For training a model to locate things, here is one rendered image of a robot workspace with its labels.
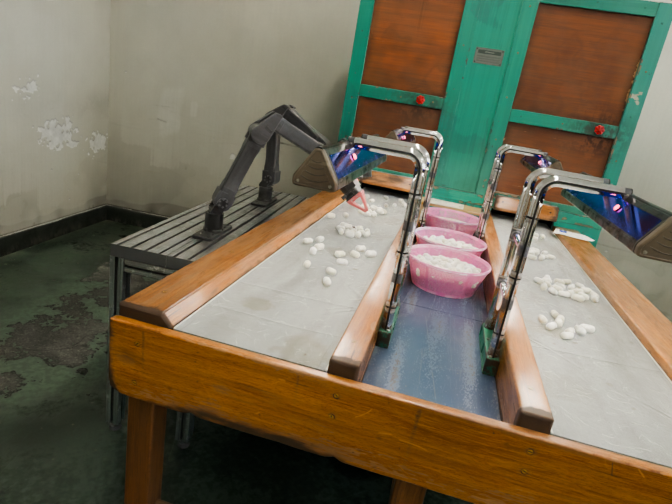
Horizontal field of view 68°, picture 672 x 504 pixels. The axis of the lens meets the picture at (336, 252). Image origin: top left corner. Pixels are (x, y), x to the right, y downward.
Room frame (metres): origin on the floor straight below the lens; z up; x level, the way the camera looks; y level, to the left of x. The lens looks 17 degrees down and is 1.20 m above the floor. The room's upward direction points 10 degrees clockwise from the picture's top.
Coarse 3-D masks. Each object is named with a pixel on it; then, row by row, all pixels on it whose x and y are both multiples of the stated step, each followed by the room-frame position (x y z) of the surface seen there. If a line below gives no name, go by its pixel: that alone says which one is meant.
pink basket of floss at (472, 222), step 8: (432, 208) 2.31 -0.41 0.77; (440, 208) 2.33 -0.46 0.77; (432, 216) 2.13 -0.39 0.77; (440, 216) 2.32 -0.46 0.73; (448, 216) 2.33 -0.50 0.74; (456, 216) 2.32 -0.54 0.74; (464, 216) 2.31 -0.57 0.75; (472, 216) 2.28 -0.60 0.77; (432, 224) 2.14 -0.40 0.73; (448, 224) 2.09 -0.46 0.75; (456, 224) 2.09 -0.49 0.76; (464, 224) 2.08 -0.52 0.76; (472, 224) 2.10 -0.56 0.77; (440, 232) 2.12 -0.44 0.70; (464, 232) 2.11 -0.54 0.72; (472, 232) 2.14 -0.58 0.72; (456, 240) 2.11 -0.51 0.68
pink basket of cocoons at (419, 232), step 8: (416, 232) 1.77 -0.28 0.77; (424, 232) 1.87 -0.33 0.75; (432, 232) 1.89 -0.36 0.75; (448, 232) 1.90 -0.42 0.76; (456, 232) 1.90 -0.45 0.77; (424, 240) 1.71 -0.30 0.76; (464, 240) 1.87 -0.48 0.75; (472, 240) 1.85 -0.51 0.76; (480, 240) 1.82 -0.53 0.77; (456, 248) 1.65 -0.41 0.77; (480, 248) 1.79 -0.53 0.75; (448, 256) 1.66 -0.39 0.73
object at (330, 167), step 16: (336, 144) 0.95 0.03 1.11; (320, 160) 0.84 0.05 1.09; (336, 160) 0.90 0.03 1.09; (352, 160) 1.02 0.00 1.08; (368, 160) 1.17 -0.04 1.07; (384, 160) 1.40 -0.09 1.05; (304, 176) 0.85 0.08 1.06; (320, 176) 0.84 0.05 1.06; (336, 176) 0.85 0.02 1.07; (352, 176) 0.96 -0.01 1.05
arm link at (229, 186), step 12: (252, 144) 1.67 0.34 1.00; (264, 144) 1.68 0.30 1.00; (240, 156) 1.66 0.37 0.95; (252, 156) 1.68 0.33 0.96; (240, 168) 1.66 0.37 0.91; (228, 180) 1.65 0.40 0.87; (240, 180) 1.67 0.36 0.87; (216, 192) 1.65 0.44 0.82; (228, 192) 1.64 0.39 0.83; (228, 204) 1.65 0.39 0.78
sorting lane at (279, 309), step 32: (320, 224) 1.76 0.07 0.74; (352, 224) 1.84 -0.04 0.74; (384, 224) 1.93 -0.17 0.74; (288, 256) 1.34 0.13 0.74; (320, 256) 1.39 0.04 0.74; (352, 256) 1.44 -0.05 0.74; (384, 256) 1.50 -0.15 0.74; (256, 288) 1.07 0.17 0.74; (288, 288) 1.11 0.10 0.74; (320, 288) 1.14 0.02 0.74; (352, 288) 1.18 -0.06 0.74; (192, 320) 0.87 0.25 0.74; (224, 320) 0.89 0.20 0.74; (256, 320) 0.91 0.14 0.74; (288, 320) 0.94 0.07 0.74; (320, 320) 0.96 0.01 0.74; (256, 352) 0.79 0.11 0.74; (288, 352) 0.81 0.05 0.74; (320, 352) 0.83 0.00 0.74
